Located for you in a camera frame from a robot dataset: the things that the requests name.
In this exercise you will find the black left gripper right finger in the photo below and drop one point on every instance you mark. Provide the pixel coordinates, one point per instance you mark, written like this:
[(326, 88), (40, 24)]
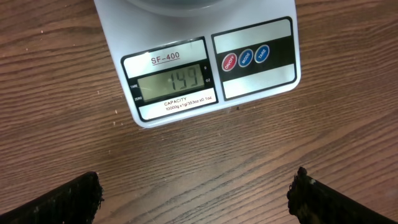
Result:
[(313, 202)]

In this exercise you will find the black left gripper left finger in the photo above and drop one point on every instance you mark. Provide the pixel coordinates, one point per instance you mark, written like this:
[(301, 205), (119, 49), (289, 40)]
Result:
[(77, 201)]

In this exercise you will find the white digital kitchen scale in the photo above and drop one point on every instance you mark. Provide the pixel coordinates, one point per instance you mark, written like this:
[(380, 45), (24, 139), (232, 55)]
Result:
[(175, 64)]

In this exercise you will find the blue metal bowl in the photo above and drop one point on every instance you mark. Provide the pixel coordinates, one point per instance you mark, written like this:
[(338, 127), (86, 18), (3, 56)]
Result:
[(175, 4)]

